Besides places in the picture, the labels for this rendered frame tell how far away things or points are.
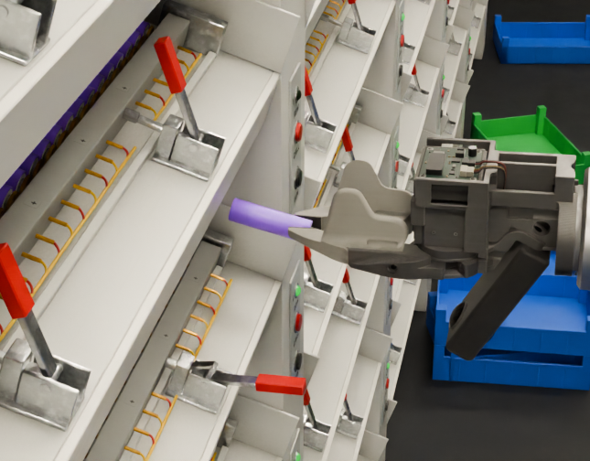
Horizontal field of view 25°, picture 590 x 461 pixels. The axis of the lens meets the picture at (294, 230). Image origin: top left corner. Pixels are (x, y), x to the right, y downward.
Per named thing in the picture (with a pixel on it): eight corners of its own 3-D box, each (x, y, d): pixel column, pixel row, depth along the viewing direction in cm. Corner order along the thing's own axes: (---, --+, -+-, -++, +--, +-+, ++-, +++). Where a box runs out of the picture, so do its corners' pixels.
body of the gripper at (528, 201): (418, 134, 101) (581, 143, 98) (417, 232, 105) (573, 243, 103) (404, 180, 94) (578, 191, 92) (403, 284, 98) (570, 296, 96)
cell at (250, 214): (235, 193, 102) (316, 217, 102) (234, 205, 104) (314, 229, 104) (228, 212, 102) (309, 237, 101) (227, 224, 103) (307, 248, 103)
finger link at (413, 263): (351, 224, 101) (466, 229, 100) (352, 245, 102) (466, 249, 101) (346, 256, 97) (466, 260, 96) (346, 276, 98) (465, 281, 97)
